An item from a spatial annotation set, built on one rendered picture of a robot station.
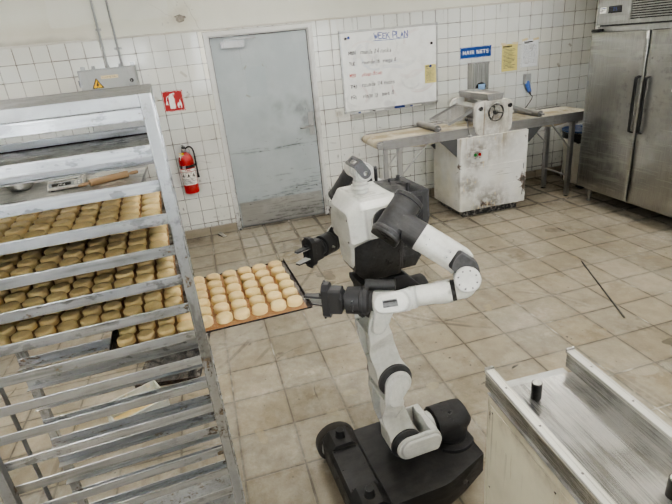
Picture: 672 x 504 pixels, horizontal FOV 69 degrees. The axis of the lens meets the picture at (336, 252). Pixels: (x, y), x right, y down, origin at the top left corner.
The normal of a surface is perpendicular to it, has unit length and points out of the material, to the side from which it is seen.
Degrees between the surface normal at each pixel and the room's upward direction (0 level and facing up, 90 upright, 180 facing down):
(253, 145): 90
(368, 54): 90
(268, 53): 90
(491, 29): 90
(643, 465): 0
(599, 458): 0
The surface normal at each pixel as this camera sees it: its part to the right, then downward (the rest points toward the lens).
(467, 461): -0.09, -0.91
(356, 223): -0.44, 0.32
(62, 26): 0.27, 0.36
